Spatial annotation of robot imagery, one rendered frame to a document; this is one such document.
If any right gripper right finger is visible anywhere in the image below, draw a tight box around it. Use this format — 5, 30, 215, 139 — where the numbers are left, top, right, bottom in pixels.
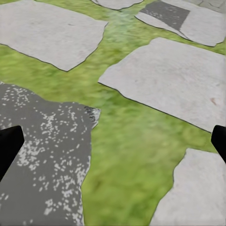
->
211, 125, 226, 163

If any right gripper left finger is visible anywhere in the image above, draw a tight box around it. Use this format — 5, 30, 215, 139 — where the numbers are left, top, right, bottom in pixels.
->
0, 125, 24, 181

